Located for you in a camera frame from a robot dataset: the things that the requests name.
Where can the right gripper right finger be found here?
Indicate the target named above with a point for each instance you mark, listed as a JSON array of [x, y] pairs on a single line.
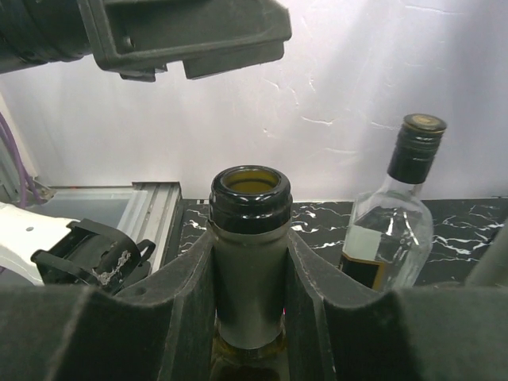
[[338, 329]]

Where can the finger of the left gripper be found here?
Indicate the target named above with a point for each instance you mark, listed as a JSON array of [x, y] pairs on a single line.
[[211, 37]]

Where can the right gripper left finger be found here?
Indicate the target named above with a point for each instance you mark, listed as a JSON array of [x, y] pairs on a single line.
[[160, 328]]

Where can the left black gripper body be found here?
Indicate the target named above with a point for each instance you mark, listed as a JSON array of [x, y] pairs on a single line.
[[109, 27]]

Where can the small clear black-cap bottle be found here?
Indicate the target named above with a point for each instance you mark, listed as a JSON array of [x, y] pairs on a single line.
[[390, 231]]

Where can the green wine bottle silver neck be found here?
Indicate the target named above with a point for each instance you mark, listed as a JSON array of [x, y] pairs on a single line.
[[249, 220]]

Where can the dark green wine bottle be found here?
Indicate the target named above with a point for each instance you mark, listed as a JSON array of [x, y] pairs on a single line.
[[491, 270]]

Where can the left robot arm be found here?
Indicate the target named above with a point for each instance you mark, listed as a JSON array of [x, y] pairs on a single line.
[[58, 250]]

